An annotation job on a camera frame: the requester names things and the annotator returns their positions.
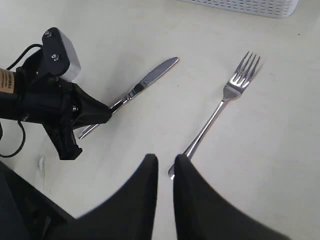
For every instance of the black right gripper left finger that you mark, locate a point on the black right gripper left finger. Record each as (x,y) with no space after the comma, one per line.
(27,214)

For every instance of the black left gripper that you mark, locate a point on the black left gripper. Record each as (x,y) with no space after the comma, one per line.
(31,94)

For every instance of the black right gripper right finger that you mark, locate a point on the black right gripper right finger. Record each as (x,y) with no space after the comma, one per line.
(202,214)

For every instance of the silver table knife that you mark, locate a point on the silver table knife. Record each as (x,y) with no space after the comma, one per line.
(145,82)

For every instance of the silver fork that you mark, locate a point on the silver fork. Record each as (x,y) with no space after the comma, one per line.
(233,89)

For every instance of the white perforated plastic basket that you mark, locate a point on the white perforated plastic basket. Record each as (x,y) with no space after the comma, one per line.
(276,9)

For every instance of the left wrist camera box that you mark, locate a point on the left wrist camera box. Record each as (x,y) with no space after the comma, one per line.
(59,54)

